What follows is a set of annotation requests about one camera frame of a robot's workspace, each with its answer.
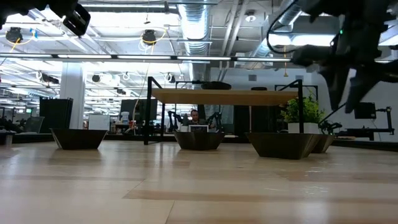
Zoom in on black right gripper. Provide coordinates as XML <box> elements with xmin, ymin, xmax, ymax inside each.
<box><xmin>292</xmin><ymin>15</ymin><xmax>398</xmax><ymax>113</ymax></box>

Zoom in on black square wavy mini plate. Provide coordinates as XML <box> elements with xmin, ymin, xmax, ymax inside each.
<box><xmin>172</xmin><ymin>130</ymin><xmax>226</xmax><ymax>151</ymax></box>
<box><xmin>244</xmin><ymin>132</ymin><xmax>321</xmax><ymax>161</ymax></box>
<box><xmin>49</xmin><ymin>128</ymin><xmax>109</xmax><ymax>151</ymax></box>
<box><xmin>310</xmin><ymin>133</ymin><xmax>336</xmax><ymax>154</ymax></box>

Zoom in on black monitor on stand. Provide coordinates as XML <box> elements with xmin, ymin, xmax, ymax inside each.
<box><xmin>353</xmin><ymin>101</ymin><xmax>396</xmax><ymax>136</ymax></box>

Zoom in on black background table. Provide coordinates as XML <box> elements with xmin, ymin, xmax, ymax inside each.
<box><xmin>337</xmin><ymin>127</ymin><xmax>396</xmax><ymax>141</ymax></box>

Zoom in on green plant white pot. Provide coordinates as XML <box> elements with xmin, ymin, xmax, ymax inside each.
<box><xmin>280</xmin><ymin>93</ymin><xmax>327</xmax><ymax>134</ymax></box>

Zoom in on white building column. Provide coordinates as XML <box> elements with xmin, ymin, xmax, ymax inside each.
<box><xmin>59</xmin><ymin>62</ymin><xmax>86</xmax><ymax>130</ymax></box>

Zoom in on long ceiling light bar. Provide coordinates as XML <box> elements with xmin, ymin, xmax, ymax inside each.
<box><xmin>0</xmin><ymin>52</ymin><xmax>293</xmax><ymax>65</ymax></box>

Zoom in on black cabinet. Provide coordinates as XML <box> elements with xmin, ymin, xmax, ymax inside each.
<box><xmin>39</xmin><ymin>97</ymin><xmax>75</xmax><ymax>134</ymax></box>

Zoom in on grey office chair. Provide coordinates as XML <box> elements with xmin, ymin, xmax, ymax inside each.
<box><xmin>23</xmin><ymin>116</ymin><xmax>45</xmax><ymax>134</ymax></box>

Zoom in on small wooden shelf black legs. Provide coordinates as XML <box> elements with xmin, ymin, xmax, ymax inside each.
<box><xmin>143</xmin><ymin>76</ymin><xmax>305</xmax><ymax>146</ymax></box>

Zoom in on white framed tablet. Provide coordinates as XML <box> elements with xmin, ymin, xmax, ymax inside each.
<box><xmin>188</xmin><ymin>124</ymin><xmax>210</xmax><ymax>133</ymax></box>

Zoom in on person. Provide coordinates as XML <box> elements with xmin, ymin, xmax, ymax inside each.
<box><xmin>186</xmin><ymin>108</ymin><xmax>208</xmax><ymax>126</ymax></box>

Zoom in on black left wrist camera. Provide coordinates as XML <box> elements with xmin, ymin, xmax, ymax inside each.
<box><xmin>62</xmin><ymin>2</ymin><xmax>92</xmax><ymax>37</ymax></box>

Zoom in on thin black power cable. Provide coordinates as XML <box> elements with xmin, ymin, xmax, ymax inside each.
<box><xmin>319</xmin><ymin>102</ymin><xmax>346</xmax><ymax>124</ymax></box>

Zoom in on black ceiling cable reel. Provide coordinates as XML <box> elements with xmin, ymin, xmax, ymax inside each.
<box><xmin>142</xmin><ymin>29</ymin><xmax>157</xmax><ymax>46</ymax></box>
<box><xmin>5</xmin><ymin>26</ymin><xmax>24</xmax><ymax>44</ymax></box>

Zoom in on silver ventilation duct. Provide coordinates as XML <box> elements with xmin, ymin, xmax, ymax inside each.
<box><xmin>177</xmin><ymin>0</ymin><xmax>215</xmax><ymax>82</ymax></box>
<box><xmin>242</xmin><ymin>0</ymin><xmax>312</xmax><ymax>69</ymax></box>

